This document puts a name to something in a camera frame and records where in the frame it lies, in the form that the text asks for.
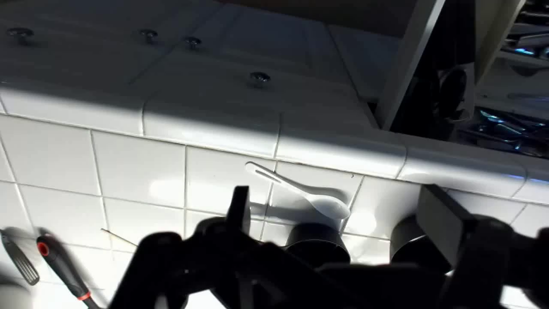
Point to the white base cabinet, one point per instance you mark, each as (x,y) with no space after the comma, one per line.
(86,62)

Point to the small pale slotted utensil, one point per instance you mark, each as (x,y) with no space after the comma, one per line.
(19,263)

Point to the open white cutlery drawer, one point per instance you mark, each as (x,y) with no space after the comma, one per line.
(412,51)

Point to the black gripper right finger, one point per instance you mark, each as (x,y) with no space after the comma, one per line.
(438,220)

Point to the round metal cabinet knob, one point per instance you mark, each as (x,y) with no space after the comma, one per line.
(192,41)
(19,34)
(148,34)
(259,77)

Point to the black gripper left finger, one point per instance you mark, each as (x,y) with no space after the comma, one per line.
(239,208)

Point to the white plastic spoon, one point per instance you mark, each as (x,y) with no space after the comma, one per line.
(319,197)

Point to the thin wooden skewer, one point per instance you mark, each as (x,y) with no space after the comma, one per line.
(119,237)

